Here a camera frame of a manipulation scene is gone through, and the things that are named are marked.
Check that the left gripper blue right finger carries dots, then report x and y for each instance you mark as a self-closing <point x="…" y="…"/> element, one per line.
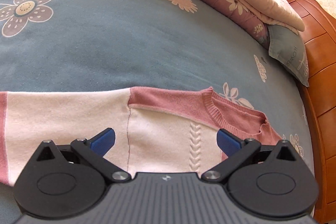
<point x="240" y="153"/>

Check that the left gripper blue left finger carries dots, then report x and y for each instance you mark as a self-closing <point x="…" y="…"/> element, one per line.
<point x="92" y="152"/>

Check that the pink and cream knit sweater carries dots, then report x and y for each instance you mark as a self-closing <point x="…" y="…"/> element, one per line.
<point x="157" y="130"/>

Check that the blue-green flowers pillow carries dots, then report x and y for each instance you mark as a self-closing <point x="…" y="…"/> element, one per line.
<point x="289" y="49"/>

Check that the blue floral bed sheet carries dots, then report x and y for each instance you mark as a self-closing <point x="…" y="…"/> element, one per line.
<point x="58" y="46"/>

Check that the orange wooden headboard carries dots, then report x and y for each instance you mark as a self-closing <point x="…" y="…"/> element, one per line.
<point x="319" y="100"/>

